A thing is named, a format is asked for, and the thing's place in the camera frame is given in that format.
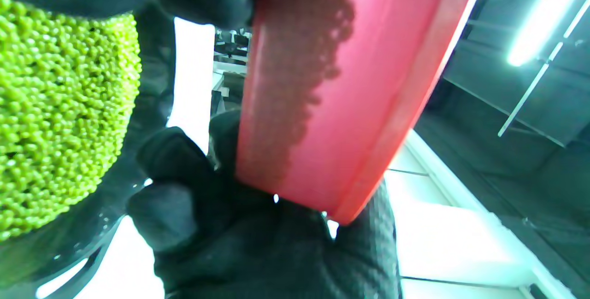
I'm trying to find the person's right hand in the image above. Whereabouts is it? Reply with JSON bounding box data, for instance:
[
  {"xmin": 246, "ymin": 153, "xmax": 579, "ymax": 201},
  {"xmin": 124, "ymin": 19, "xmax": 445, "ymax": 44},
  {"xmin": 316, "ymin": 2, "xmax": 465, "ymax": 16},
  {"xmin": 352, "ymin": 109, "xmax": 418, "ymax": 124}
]
[{"xmin": 127, "ymin": 110, "xmax": 402, "ymax": 299}]

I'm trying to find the black frying pan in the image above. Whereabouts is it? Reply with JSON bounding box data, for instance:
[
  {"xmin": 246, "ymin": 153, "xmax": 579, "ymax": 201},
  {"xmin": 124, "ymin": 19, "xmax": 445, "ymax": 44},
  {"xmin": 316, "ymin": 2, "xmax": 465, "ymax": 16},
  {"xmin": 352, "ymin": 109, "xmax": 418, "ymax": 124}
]
[{"xmin": 0, "ymin": 4, "xmax": 178, "ymax": 299}]

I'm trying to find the pile of green mung beans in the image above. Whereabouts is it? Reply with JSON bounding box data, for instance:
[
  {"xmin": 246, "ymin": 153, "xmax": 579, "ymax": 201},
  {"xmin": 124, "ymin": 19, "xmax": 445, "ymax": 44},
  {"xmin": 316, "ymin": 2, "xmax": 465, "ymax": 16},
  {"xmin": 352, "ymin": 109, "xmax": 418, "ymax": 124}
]
[{"xmin": 0, "ymin": 0, "xmax": 142, "ymax": 243}]

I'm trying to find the red plastic container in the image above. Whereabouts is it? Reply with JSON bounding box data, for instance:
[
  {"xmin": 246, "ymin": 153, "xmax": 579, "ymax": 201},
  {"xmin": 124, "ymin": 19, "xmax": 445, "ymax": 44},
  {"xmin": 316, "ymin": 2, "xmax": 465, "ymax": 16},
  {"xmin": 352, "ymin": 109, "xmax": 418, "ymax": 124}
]
[{"xmin": 235, "ymin": 0, "xmax": 482, "ymax": 226}]

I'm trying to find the red container lid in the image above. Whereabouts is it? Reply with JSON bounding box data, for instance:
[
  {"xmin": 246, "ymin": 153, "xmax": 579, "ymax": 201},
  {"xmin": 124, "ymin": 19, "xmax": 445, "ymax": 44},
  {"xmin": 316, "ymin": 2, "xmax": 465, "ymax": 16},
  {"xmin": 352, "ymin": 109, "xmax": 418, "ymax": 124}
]
[{"xmin": 334, "ymin": 0, "xmax": 482, "ymax": 226}]

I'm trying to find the ceiling light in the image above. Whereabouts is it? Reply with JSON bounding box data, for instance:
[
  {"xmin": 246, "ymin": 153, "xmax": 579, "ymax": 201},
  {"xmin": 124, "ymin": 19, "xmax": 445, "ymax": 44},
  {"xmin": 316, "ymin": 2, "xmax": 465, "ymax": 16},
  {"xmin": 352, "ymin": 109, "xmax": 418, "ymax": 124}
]
[{"xmin": 506, "ymin": 0, "xmax": 590, "ymax": 67}]

